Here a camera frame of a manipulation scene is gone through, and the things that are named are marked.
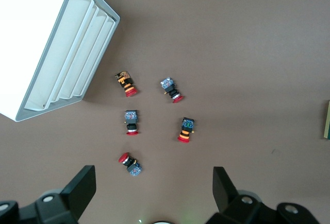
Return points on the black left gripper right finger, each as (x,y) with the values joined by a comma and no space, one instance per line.
(227,195)

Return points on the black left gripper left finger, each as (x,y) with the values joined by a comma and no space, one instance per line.
(77,190)

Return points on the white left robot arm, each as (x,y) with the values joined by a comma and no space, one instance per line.
(165,222)

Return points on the red mushroom button blue base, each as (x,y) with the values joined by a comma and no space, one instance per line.
(170,87)
(131,166)
(132,121)

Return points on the red button orange collar blue base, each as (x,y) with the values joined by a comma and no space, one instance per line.
(186,128)

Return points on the white divided storage bin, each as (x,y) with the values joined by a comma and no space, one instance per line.
(77,54)

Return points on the brown paper table cover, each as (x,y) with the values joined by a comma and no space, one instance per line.
(232,54)

